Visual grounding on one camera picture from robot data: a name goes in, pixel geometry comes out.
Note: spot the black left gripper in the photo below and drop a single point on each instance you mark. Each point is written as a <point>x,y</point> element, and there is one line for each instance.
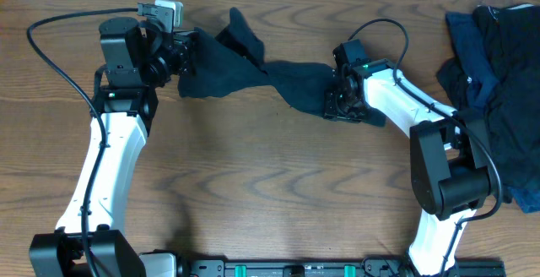
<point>186,51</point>

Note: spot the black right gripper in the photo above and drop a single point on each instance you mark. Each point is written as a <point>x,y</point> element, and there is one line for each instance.
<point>334,100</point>

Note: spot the black nike t-shirt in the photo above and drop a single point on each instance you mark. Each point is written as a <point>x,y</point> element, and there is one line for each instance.
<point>233,60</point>

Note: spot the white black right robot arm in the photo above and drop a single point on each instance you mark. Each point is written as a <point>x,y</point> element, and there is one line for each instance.
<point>453,175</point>

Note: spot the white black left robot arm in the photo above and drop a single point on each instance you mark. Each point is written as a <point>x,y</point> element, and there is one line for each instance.
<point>89,238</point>

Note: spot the navy blue garment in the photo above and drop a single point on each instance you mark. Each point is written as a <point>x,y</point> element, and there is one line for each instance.
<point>468,46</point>

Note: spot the black garment pile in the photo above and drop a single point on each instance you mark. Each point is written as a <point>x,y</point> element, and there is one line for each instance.
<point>511,41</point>

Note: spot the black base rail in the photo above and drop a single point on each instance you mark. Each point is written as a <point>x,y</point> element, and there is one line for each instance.
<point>329,268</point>

